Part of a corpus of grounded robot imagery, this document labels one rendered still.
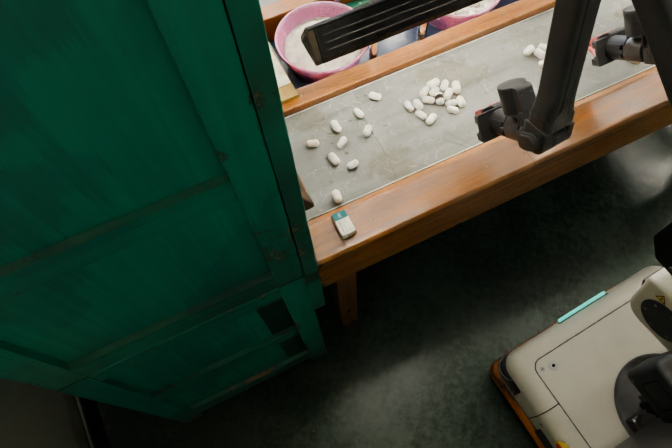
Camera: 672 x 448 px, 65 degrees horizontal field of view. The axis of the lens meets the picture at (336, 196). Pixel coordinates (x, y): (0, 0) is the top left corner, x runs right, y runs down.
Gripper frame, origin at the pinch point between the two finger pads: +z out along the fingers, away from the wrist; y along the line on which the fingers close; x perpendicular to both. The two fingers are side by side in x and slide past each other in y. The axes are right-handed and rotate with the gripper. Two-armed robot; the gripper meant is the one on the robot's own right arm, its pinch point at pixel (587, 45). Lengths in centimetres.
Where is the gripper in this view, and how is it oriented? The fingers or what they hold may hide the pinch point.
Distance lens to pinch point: 156.3
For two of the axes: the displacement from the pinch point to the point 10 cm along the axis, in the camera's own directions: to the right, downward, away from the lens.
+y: -9.0, 4.0, -1.5
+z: -2.9, -3.1, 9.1
